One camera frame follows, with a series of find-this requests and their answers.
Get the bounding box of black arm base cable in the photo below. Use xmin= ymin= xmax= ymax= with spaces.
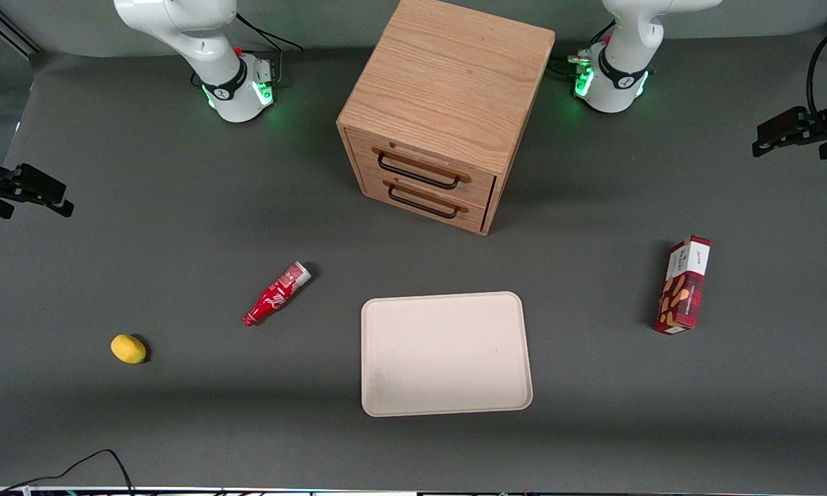
xmin=235 ymin=12 xmax=305 ymax=87
xmin=548 ymin=22 xmax=618 ymax=79

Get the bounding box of black metal drawer handle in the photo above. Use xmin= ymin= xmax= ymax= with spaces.
xmin=377 ymin=151 xmax=463 ymax=191
xmin=386 ymin=183 xmax=460 ymax=220

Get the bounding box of beige plastic tray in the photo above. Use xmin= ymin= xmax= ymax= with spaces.
xmin=360 ymin=291 xmax=534 ymax=418

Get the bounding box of black table cable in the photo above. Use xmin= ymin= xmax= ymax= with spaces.
xmin=0 ymin=448 xmax=136 ymax=496

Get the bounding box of yellow lemon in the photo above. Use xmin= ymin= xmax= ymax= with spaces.
xmin=110 ymin=334 xmax=147 ymax=364

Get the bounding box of wooden drawer cabinet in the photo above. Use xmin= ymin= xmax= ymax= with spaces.
xmin=336 ymin=0 xmax=556 ymax=236

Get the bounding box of dark metal frame bar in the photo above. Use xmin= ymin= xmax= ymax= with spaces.
xmin=0 ymin=0 xmax=43 ymax=57

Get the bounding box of wooden cabinet drawer front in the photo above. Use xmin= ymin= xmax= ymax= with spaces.
xmin=344 ymin=127 xmax=498 ymax=208
xmin=357 ymin=167 xmax=493 ymax=234

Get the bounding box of red cola bottle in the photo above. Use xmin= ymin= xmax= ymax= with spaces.
xmin=242 ymin=261 xmax=313 ymax=327

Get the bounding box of red tartan cookie box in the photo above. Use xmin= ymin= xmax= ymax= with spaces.
xmin=653 ymin=236 xmax=712 ymax=335

